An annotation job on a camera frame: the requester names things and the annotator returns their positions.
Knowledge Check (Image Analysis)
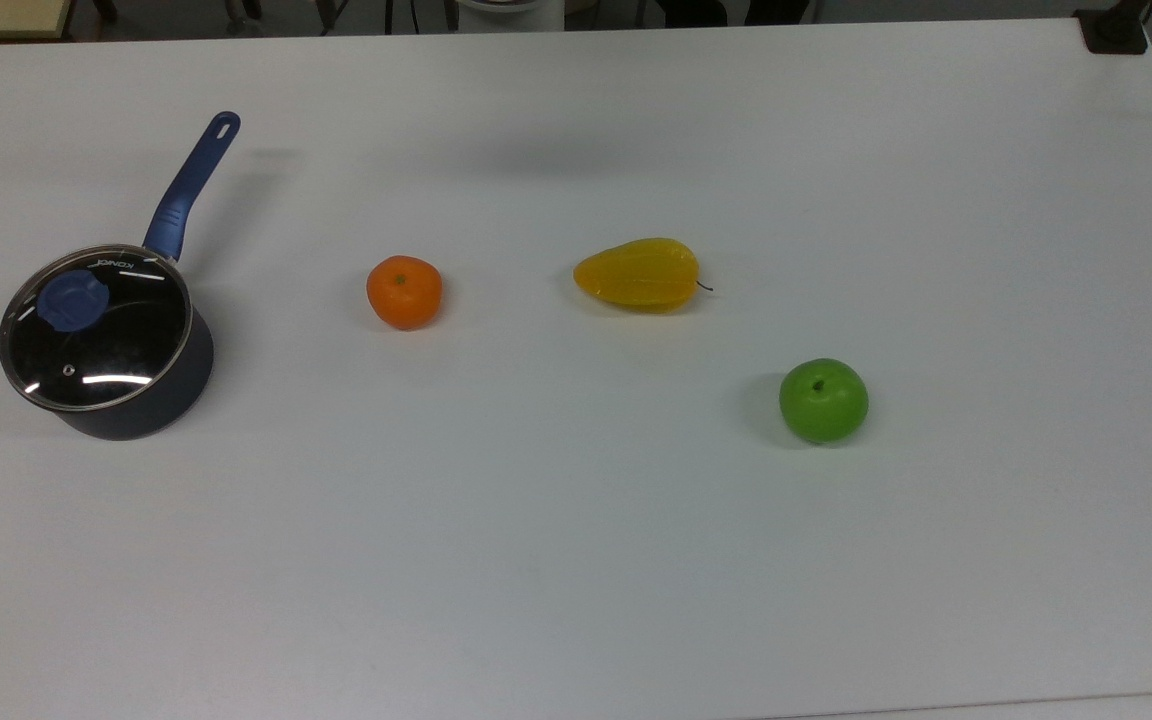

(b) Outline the glass lid with blue knob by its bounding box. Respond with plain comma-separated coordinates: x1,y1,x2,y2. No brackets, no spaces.
0,245,194,412

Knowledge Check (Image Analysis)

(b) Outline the yellow starfruit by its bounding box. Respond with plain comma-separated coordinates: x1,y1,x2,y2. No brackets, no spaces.
573,237,716,314

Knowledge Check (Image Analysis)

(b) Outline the orange mandarin fruit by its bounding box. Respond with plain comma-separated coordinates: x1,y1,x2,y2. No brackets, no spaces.
366,255,444,331

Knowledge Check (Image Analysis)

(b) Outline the green apple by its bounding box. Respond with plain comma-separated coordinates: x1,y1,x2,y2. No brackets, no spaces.
778,358,870,445

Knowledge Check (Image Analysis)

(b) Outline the dark blue saucepan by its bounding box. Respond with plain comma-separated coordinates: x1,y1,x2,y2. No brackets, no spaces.
0,111,242,442

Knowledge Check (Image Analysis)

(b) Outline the black table clamp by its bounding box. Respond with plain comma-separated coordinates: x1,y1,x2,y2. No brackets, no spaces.
1075,0,1152,55

